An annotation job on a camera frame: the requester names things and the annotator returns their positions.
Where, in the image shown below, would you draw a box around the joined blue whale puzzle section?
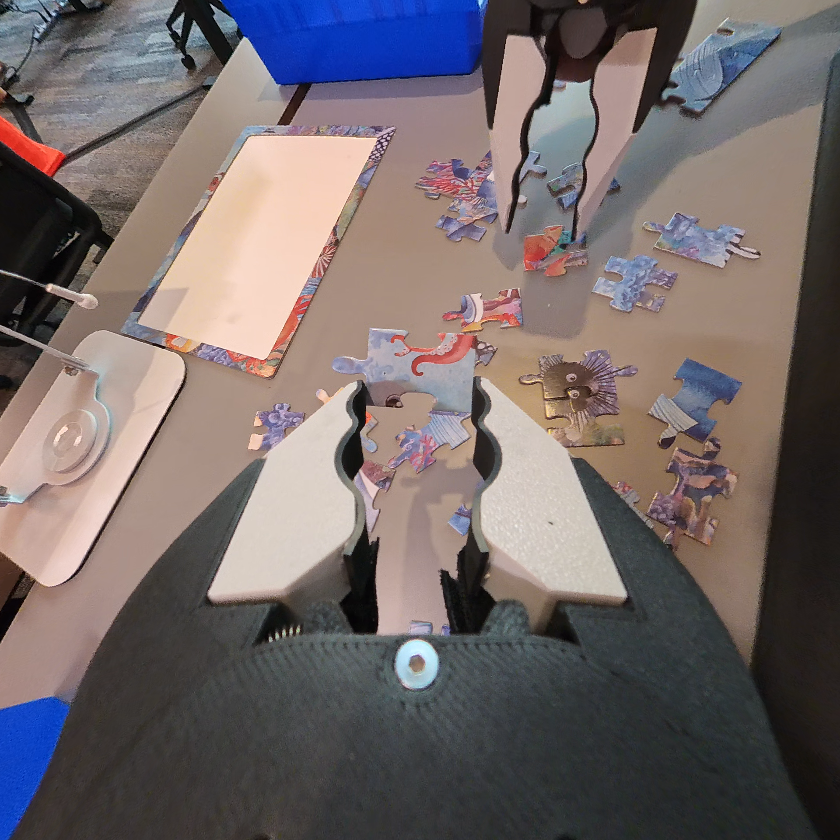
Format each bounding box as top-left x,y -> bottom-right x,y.
659,18 -> 783,120

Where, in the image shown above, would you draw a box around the orange cloth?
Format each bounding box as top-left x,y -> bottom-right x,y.
0,115 -> 67,177

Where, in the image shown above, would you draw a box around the black wheeled frame legs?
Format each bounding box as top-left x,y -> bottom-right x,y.
167,0 -> 237,70

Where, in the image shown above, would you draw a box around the thin metal rod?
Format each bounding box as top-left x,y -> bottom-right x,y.
0,326 -> 89,370

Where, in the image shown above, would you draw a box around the blue and green puzzle piece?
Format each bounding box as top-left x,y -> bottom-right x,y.
546,161 -> 622,212

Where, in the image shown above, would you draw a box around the urchin and green puzzle piece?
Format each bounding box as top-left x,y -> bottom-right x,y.
543,387 -> 626,448

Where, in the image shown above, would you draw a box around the puzzle frame board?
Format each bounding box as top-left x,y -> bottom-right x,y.
120,123 -> 398,382

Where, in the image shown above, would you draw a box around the joined blue coral puzzle section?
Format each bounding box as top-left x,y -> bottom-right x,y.
415,150 -> 549,242

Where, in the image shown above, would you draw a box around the black office chair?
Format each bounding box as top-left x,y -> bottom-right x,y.
0,141 -> 114,388

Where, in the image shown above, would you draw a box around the red octopus puzzle piece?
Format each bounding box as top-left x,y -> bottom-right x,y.
420,330 -> 500,395

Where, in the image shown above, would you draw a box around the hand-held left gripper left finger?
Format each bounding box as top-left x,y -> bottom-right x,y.
206,381 -> 381,635

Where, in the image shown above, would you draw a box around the jigsaw puzzle pieces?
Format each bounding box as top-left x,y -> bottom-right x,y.
249,212 -> 762,636

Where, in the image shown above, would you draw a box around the metal rod with white tip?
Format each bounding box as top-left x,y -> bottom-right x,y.
0,266 -> 99,311

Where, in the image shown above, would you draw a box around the black perforated padded panel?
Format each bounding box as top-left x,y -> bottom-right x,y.
753,62 -> 840,716

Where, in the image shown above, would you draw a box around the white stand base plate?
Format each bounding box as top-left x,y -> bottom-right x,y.
0,330 -> 188,588

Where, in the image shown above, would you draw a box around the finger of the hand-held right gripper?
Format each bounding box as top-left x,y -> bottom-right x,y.
486,31 -> 559,235
573,26 -> 658,240

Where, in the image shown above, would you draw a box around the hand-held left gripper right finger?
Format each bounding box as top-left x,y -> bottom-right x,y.
438,377 -> 630,636

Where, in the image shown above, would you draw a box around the black sea urchin puzzle piece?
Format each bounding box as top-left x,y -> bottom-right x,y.
518,350 -> 639,411

